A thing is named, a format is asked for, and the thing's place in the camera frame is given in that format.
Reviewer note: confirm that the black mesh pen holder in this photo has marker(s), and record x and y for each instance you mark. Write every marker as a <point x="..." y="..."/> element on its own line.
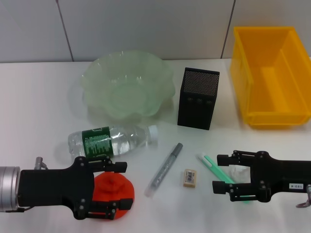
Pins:
<point x="196" y="104"/>

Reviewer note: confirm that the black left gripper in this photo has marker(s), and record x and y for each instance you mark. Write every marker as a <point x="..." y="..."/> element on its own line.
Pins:
<point x="53" y="187"/>

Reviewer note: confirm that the mint green pen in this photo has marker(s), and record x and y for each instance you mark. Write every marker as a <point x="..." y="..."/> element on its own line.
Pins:
<point x="211" y="165"/>

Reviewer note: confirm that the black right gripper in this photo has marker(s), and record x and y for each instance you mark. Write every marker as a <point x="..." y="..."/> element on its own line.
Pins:
<point x="279" y="177"/>

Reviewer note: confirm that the white paper ball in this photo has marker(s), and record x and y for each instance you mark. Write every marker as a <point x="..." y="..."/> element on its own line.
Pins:
<point x="239" y="172"/>

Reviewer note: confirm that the grey marker pen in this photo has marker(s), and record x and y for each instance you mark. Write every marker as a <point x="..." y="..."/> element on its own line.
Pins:
<point x="167" y="162"/>

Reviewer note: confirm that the orange toy fruit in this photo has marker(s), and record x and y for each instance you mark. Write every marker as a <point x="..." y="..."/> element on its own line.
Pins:
<point x="121" y="187"/>

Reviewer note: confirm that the yellow plastic bin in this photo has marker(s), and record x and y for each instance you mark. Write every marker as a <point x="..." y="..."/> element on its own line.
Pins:
<point x="267" y="60"/>

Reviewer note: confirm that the beige eraser with barcode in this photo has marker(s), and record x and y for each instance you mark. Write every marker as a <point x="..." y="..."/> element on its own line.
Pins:
<point x="190" y="178"/>

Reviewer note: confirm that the clear water bottle green label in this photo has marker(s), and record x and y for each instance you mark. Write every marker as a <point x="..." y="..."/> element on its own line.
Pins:
<point x="121" y="140"/>

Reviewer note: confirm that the green glass fruit plate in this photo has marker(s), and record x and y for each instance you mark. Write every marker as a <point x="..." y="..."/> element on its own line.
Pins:
<point x="109" y="72"/>

